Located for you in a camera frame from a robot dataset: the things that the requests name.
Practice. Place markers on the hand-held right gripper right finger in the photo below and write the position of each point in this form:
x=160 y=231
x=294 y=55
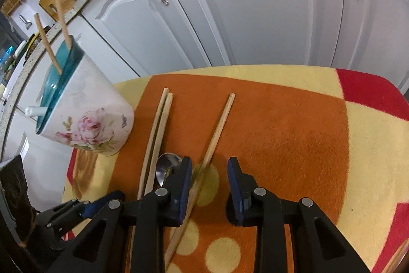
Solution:
x=236 y=193

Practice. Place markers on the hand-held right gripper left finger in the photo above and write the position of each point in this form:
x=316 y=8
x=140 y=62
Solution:
x=185 y=186

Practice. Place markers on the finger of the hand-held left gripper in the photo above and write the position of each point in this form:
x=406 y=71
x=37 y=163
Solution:
x=92 y=207

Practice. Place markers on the metal spoon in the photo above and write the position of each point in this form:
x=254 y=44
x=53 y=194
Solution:
x=166 y=164

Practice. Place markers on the floral white utensil holder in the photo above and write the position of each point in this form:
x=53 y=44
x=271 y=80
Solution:
x=96 y=106

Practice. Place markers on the yellow red orange printed blanket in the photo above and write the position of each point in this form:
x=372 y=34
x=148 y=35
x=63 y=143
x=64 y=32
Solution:
x=287 y=138

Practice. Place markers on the kitchen window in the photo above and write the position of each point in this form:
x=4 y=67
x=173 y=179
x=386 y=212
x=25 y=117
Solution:
x=6 y=55

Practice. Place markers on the yellow black casserole pot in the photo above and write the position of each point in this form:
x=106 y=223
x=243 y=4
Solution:
x=33 y=42

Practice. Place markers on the metal peeler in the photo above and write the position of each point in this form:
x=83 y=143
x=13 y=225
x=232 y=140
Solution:
x=28 y=24

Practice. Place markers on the wooden wall rack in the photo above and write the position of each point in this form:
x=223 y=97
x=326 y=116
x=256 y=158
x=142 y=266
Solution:
x=11 y=4

